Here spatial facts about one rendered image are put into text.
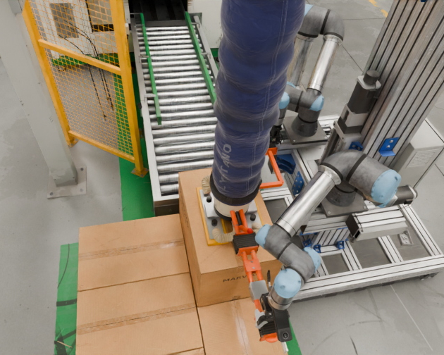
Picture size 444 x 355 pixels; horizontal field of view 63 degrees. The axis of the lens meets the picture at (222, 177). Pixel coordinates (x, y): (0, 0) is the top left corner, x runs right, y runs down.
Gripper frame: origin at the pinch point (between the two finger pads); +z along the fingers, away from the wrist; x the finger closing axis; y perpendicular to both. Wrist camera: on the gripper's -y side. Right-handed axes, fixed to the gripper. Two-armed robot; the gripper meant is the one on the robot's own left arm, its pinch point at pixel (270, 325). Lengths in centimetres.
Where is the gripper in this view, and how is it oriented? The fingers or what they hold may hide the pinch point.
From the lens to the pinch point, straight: 145.7
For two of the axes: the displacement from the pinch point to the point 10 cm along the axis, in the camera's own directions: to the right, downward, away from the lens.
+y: -2.1, -7.6, 6.2
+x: -9.8, 1.1, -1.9
